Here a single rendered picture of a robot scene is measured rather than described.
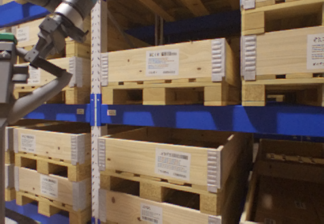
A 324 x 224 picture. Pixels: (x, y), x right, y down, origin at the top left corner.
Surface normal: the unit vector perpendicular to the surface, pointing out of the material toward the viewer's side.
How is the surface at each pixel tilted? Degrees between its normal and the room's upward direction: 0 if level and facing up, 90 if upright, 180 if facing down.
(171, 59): 90
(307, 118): 90
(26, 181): 90
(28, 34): 90
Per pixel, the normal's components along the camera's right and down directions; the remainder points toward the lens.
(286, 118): -0.45, 0.01
